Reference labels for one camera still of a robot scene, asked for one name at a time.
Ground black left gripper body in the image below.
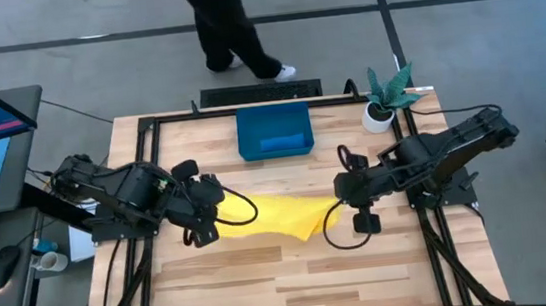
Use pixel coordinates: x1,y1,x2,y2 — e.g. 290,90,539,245
161,173,215,235

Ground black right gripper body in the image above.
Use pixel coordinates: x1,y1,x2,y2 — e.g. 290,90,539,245
341,159,400,214

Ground yellow microfiber towel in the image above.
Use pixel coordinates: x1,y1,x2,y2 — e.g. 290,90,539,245
212,184,348,252

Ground blue microfiber towel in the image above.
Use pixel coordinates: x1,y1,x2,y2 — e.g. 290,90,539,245
257,132,308,154

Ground teal plastic basket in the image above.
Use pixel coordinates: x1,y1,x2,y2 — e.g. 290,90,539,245
233,99,317,164

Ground potted plant in white pot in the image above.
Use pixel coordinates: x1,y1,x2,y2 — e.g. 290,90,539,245
355,59,429,137

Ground black keyboard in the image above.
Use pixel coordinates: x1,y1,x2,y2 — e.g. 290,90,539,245
197,77,325,110

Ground white sheet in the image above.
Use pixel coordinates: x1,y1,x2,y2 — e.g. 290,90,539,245
67,222,100,264

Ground white mug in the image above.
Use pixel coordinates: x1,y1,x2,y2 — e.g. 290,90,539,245
34,248,71,275

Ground small teal container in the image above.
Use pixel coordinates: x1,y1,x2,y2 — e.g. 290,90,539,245
34,236,60,255

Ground person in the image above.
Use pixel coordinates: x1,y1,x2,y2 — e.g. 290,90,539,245
176,0,299,93

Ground black computer mouse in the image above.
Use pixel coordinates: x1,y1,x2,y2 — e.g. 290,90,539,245
0,243,27,293

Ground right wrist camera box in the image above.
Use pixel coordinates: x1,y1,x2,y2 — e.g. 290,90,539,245
350,209,383,238

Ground black right camera cable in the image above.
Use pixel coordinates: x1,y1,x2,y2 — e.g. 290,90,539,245
319,196,365,254

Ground black camera cable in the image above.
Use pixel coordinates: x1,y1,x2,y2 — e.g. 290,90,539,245
319,196,365,254
211,183,262,230

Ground black left camera cable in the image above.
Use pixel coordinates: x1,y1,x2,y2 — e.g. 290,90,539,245
211,183,262,230

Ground black metal table frame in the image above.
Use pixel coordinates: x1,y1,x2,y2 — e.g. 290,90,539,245
56,78,515,306

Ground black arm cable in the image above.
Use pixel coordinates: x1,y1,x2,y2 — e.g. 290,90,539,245
407,99,505,127

